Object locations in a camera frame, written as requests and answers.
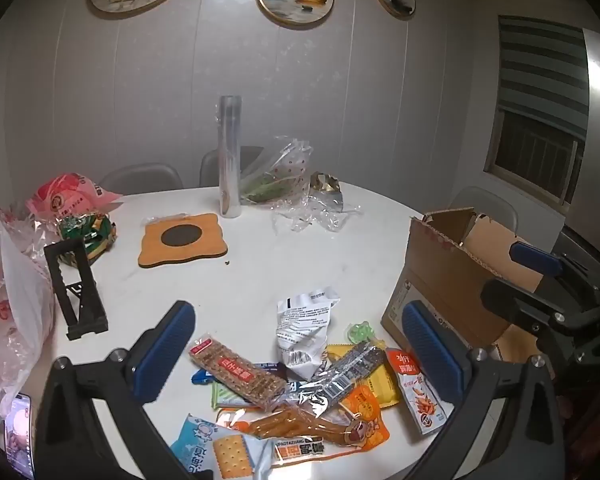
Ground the brown biscuit bar packet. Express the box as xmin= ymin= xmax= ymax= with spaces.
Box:
xmin=188 ymin=337 xmax=288 ymax=408

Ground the black phone stand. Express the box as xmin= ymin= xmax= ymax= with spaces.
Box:
xmin=43 ymin=237 xmax=109 ymax=342

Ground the clear bag with greens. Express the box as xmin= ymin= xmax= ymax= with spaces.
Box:
xmin=240 ymin=136 xmax=313 ymax=206

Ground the white silver snack packet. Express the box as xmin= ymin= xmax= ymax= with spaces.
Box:
xmin=275 ymin=286 xmax=342 ymax=381

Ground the clear orange duck feet packet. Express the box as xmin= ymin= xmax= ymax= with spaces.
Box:
xmin=215 ymin=406 xmax=388 ymax=468

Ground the yellow snack packet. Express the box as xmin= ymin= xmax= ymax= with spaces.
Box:
xmin=326 ymin=342 xmax=402 ymax=408

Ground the white plastic bag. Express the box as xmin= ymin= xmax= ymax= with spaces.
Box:
xmin=0 ymin=200 xmax=56 ymax=426

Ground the green candy bag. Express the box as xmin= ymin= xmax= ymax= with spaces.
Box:
xmin=57 ymin=211 xmax=118 ymax=266

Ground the pink plastic bag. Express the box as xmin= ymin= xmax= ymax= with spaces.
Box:
xmin=26 ymin=172 xmax=123 ymax=221

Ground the brown cardboard box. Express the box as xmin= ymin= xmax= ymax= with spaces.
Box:
xmin=381 ymin=206 xmax=563 ymax=368

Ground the window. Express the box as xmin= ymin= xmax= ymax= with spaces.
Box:
xmin=482 ymin=107 xmax=579 ymax=206

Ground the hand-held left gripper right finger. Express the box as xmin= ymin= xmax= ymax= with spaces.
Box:
xmin=402 ymin=301 xmax=567 ymax=480

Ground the crumpled clear plastic wrap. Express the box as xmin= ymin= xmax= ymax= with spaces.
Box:
xmin=272 ymin=192 xmax=363 ymax=233

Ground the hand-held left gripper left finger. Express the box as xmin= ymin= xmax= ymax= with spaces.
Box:
xmin=32 ymin=301 xmax=197 ymax=480

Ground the striped window blind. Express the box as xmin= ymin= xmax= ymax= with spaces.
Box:
xmin=497 ymin=15 xmax=591 ymax=140

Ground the gold foil wrapper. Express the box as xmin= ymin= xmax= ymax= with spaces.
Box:
xmin=307 ymin=171 xmax=344 ymax=211

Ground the clear silver barcode packet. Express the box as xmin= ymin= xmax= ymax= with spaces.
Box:
xmin=285 ymin=341 xmax=386 ymax=413

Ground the orange wooden coaster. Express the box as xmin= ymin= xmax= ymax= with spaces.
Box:
xmin=138 ymin=212 xmax=229 ymax=268

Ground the blue cracker packet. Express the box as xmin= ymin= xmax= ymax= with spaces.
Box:
xmin=170 ymin=414 xmax=273 ymax=480

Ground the smartphone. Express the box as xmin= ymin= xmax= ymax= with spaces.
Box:
xmin=2 ymin=392 xmax=36 ymax=480

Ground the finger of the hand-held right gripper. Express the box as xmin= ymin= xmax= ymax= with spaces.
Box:
xmin=509 ymin=241 xmax=600 ymax=291
xmin=481 ymin=277 xmax=600 ymax=335

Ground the grey chair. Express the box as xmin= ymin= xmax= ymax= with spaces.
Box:
xmin=97 ymin=162 xmax=183 ymax=196
xmin=200 ymin=146 xmax=266 ymax=188

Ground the green white long packet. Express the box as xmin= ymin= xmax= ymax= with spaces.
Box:
xmin=211 ymin=382 xmax=261 ymax=409

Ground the white chair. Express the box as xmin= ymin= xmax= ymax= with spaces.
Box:
xmin=447 ymin=186 xmax=520 ymax=236

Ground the orange cartoon duck packet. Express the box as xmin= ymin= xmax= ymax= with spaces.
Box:
xmin=340 ymin=385 xmax=391 ymax=448

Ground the red silver fish snack packet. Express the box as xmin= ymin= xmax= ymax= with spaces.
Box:
xmin=384 ymin=347 xmax=453 ymax=435

